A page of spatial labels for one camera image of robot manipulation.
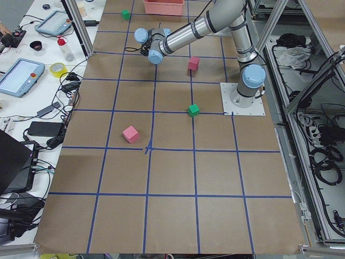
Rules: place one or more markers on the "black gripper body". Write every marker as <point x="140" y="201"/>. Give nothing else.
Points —
<point x="145" y="49"/>

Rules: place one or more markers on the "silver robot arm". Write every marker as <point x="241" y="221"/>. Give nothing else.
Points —
<point x="158" y="43"/>

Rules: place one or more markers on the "green cube near bin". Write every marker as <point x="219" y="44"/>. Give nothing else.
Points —
<point x="125" y="14"/>

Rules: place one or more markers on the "pink plastic bin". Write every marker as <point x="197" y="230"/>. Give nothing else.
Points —
<point x="161" y="7"/>

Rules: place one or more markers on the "pink cube near centre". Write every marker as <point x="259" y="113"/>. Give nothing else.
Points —
<point x="193" y="63"/>

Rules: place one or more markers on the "pink cube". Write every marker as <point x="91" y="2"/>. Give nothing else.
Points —
<point x="193" y="63"/>
<point x="131" y="134"/>

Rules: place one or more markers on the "black power adapter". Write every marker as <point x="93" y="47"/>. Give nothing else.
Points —
<point x="91" y="23"/>

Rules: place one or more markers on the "green cube near base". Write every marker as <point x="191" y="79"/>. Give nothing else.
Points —
<point x="193" y="110"/>

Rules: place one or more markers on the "squeeze bottle red cap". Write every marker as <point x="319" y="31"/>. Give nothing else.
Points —
<point x="66" y="51"/>

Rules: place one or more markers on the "pink cube far side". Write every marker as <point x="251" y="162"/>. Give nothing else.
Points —
<point x="131" y="134"/>

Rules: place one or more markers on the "teach pendant far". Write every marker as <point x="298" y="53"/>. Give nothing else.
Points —
<point x="56" y="24"/>

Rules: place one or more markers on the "teach pendant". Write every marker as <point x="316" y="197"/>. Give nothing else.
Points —
<point x="21" y="77"/>
<point x="56" y="24"/>

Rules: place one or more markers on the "yellow tape roll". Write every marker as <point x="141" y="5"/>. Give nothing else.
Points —
<point x="58" y="69"/>

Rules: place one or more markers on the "teach pendant near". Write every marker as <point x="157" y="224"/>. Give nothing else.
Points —
<point x="21" y="77"/>

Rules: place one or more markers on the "black laptop power brick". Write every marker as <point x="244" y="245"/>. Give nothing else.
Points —
<point x="44" y="129"/>

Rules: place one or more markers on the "aluminium frame post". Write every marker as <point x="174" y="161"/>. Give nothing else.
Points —
<point x="78" y="24"/>

